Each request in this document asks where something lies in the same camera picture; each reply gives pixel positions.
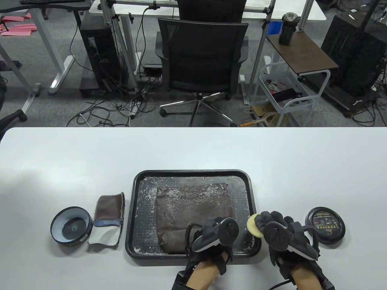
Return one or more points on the cardboard box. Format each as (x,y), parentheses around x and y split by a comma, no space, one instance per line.
(272,111)

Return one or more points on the black equipment case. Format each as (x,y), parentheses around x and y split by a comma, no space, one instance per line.
(353,54)

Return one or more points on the person's right hand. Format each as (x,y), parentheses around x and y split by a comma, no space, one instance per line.
(287,262)

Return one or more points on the blue box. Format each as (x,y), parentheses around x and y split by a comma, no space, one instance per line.
(275,27)

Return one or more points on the black plastic tray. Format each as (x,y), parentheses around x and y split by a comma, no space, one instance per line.
(142,211)

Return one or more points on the person's left hand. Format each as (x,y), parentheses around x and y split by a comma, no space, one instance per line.
(217,254)

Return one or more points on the pink strip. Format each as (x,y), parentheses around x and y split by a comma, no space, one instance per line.
(15,18)

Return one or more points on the person's left forearm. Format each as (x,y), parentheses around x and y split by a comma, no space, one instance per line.
(202,276)

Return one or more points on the white power strip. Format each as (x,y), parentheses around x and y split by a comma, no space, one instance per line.
(134,108)

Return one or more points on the white metal trolley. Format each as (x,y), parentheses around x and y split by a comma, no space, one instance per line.
(290,105)

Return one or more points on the flat black device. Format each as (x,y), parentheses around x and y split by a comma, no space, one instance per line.
(285,95)

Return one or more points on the brown wooden trolley top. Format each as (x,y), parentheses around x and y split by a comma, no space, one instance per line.
(302,51)

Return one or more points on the black water bottle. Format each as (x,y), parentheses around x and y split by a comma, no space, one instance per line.
(287,30)

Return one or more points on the black power adapter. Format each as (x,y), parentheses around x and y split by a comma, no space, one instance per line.
(150,69)

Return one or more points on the dark desk with white legs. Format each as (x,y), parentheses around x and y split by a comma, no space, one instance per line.
(45,39)

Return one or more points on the yellow round sponge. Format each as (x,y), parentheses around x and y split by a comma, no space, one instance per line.
(252,226)

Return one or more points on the white desk leg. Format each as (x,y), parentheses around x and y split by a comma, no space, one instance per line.
(18,75)

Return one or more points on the black leather care cream jar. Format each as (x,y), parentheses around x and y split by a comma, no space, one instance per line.
(71,226)

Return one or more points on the brown leather bag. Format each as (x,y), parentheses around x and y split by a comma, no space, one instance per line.
(193,208)

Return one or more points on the black round hand tracker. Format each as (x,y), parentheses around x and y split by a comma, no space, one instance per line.
(228,231)
(276,235)

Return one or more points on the pink sheets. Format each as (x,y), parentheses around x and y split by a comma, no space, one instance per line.
(18,30)

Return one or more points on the brown microfibre cloth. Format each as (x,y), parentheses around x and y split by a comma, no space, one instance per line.
(110,208)

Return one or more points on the black round jar lid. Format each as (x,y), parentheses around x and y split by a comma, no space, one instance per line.
(328,225)

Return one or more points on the black computer tower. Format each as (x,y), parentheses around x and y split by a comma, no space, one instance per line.
(99,51)

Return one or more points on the person's right forearm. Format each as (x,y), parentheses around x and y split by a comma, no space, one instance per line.
(305,279)

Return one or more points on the black mesh office chair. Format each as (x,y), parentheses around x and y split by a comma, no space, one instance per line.
(202,48)

